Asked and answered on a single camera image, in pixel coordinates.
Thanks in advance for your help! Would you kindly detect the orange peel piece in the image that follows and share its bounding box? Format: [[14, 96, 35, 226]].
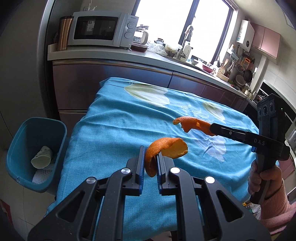
[[144, 138, 188, 177], [173, 116, 215, 136]]

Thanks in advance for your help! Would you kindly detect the copper thermos tumbler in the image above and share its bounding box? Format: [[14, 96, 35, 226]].
[[56, 16, 74, 51]]

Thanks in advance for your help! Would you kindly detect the white electric kettle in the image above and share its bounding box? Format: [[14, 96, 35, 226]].
[[132, 30, 149, 45]]

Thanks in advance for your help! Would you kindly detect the blue plastic trash bin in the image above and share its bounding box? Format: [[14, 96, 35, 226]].
[[6, 117, 69, 195]]

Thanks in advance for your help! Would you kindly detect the white microwave oven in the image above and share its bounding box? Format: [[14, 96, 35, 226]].
[[68, 11, 138, 48]]

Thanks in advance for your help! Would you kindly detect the white perforated paper tray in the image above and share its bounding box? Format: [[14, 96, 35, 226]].
[[32, 169, 52, 184]]

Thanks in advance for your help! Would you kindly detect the right hand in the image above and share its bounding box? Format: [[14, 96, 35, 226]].
[[248, 160, 283, 199]]

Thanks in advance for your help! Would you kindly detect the pink wall cabinet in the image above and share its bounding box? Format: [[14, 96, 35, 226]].
[[251, 23, 281, 61]]

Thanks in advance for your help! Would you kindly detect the orange peel front piece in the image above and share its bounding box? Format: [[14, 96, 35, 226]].
[[144, 138, 188, 177]]

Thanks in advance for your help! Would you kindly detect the white blue-dotted paper cup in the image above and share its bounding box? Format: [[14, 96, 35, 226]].
[[31, 146, 52, 169]]

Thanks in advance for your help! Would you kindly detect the brown kitchen cabinet counter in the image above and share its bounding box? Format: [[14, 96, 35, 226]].
[[47, 44, 256, 132]]

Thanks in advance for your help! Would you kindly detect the red bowl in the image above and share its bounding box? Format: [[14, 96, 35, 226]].
[[202, 64, 214, 73]]

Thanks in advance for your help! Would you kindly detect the dark red dish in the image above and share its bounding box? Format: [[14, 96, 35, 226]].
[[131, 44, 148, 53]]

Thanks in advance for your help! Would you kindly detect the white water heater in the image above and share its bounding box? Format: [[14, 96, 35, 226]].
[[236, 20, 255, 52]]

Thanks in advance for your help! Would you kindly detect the white soap bottle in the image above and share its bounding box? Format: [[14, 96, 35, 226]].
[[182, 43, 191, 62]]

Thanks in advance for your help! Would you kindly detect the blue floral tablecloth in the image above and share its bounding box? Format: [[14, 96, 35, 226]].
[[46, 77, 260, 241]]

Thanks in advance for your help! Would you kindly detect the grey refrigerator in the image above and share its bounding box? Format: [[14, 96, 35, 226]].
[[1, 1, 54, 150]]

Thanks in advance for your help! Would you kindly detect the pink sleeve forearm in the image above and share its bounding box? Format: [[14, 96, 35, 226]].
[[260, 180, 295, 235]]

